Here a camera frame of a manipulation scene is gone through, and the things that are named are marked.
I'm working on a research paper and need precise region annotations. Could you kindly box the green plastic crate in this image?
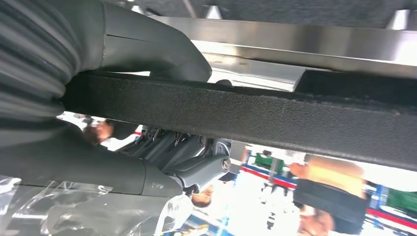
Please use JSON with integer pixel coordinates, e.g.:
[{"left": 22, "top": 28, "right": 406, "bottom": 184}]
[
  {"left": 387, "top": 188, "right": 417, "bottom": 213},
  {"left": 253, "top": 151, "right": 285, "bottom": 174}
]

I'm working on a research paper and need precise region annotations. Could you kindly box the person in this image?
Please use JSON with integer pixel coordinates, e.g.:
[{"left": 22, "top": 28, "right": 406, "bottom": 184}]
[
  {"left": 191, "top": 185, "right": 215, "bottom": 209},
  {"left": 82, "top": 118, "right": 140, "bottom": 146},
  {"left": 288, "top": 162, "right": 338, "bottom": 236}
]

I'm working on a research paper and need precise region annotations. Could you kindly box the stainless steel workbench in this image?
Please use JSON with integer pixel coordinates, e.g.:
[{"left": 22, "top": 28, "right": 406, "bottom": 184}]
[{"left": 130, "top": 0, "right": 417, "bottom": 92}]

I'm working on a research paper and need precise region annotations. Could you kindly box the black carrying case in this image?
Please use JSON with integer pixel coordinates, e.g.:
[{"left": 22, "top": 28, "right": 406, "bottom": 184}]
[{"left": 292, "top": 178, "right": 371, "bottom": 234}]

